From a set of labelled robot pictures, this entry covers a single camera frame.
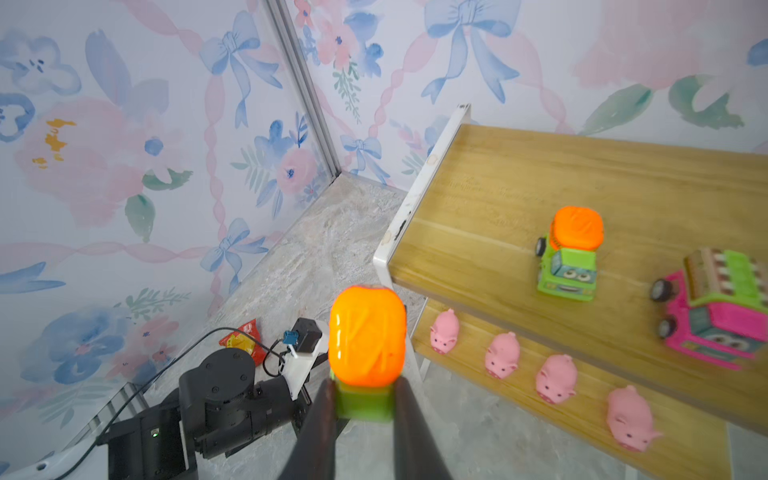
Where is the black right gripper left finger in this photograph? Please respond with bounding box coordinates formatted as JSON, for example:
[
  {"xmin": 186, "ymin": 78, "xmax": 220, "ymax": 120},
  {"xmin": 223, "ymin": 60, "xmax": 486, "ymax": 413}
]
[{"xmin": 278, "ymin": 378, "xmax": 337, "ymax": 480}]

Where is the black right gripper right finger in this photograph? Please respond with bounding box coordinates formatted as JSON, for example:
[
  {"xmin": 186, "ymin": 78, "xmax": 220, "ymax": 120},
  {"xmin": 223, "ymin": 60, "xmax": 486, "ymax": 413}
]
[{"xmin": 393, "ymin": 377, "xmax": 452, "ymax": 480}]

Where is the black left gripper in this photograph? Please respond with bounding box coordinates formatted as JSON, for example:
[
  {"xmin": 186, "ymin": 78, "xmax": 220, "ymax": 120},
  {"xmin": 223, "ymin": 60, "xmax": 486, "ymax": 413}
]
[{"xmin": 178, "ymin": 348, "xmax": 312, "ymax": 459}]

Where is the pink toy pig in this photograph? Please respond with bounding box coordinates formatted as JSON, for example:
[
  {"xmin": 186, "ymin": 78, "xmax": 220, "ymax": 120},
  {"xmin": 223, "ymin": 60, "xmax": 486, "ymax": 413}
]
[
  {"xmin": 430, "ymin": 309, "xmax": 460, "ymax": 355},
  {"xmin": 606, "ymin": 385, "xmax": 663, "ymax": 453},
  {"xmin": 484, "ymin": 332, "xmax": 521, "ymax": 380},
  {"xmin": 535, "ymin": 354, "xmax": 578, "ymax": 405}
]

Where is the orange green toy truck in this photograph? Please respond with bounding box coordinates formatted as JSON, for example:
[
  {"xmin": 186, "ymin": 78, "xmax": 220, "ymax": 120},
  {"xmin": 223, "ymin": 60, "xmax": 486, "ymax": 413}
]
[
  {"xmin": 328, "ymin": 285, "xmax": 407, "ymax": 422},
  {"xmin": 535, "ymin": 206, "xmax": 604, "ymax": 302}
]

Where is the pink toy truck green top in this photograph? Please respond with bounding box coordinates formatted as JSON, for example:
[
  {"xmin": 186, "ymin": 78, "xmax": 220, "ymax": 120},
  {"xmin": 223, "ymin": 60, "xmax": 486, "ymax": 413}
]
[{"xmin": 649, "ymin": 248, "xmax": 767, "ymax": 371}]

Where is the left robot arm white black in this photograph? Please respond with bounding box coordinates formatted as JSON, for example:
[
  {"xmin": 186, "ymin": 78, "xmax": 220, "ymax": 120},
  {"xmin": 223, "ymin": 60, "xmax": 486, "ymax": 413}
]
[{"xmin": 12, "ymin": 348, "xmax": 323, "ymax": 479}]

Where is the white-framed wooden two-tier shelf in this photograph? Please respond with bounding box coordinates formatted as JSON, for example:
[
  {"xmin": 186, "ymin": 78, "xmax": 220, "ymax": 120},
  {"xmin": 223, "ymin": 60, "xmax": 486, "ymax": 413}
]
[{"xmin": 373, "ymin": 104, "xmax": 767, "ymax": 479}]

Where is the red yellow snack packet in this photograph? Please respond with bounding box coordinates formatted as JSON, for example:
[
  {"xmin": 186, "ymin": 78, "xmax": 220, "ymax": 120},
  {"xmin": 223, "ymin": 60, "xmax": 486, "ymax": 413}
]
[{"xmin": 219, "ymin": 319, "xmax": 266, "ymax": 366}]

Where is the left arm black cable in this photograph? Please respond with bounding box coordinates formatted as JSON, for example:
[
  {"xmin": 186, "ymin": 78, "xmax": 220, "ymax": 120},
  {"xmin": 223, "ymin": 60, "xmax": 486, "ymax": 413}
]
[{"xmin": 53, "ymin": 326, "xmax": 289, "ymax": 480}]

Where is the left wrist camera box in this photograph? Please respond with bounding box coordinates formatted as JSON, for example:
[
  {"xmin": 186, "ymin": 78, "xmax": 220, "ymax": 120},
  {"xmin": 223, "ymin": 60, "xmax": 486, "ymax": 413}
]
[{"xmin": 280, "ymin": 318, "xmax": 330, "ymax": 400}]

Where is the aluminium corner post left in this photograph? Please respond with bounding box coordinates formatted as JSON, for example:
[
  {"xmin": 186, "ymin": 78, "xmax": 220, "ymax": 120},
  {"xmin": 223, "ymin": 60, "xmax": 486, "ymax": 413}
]
[{"xmin": 265, "ymin": 0, "xmax": 342, "ymax": 179}]

